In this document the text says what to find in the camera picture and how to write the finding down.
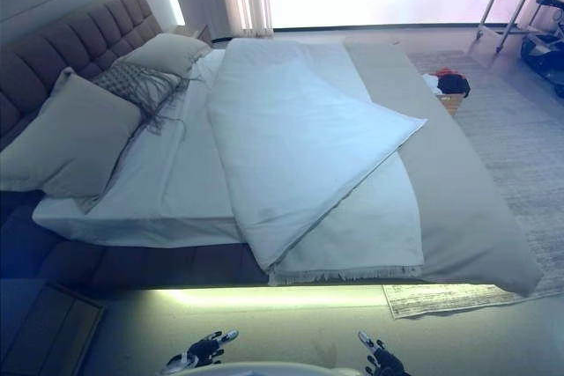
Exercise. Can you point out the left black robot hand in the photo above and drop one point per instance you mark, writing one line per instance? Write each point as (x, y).
(205, 349)

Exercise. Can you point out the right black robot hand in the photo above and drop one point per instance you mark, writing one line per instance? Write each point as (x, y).
(385, 363)

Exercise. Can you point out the white duvet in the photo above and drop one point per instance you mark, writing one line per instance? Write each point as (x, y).
(286, 129)

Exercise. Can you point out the beige fringed bedspread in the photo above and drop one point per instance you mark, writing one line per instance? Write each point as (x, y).
(449, 182)

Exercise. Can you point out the large beige pillow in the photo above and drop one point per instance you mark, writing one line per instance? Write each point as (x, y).
(66, 138)

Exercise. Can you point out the grey patterned rug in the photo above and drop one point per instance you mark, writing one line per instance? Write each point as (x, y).
(506, 138)

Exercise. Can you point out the wooden basket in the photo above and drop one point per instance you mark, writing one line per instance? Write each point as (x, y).
(451, 105)

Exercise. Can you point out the patterned fringed cushion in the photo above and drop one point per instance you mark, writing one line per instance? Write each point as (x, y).
(128, 78)

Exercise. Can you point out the white garment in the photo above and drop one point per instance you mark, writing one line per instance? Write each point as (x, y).
(432, 82)

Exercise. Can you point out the black garment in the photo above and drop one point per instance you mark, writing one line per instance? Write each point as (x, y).
(454, 84)

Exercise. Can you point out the red garment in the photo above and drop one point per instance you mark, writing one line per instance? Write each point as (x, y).
(444, 72)

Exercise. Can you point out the small wooden nightstand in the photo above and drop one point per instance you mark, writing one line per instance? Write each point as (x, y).
(194, 33)

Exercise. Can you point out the black wheeled machine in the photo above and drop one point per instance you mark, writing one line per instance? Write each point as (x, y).
(544, 54)

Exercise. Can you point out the brown upholstered bed frame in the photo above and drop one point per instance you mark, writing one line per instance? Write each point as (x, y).
(66, 32)

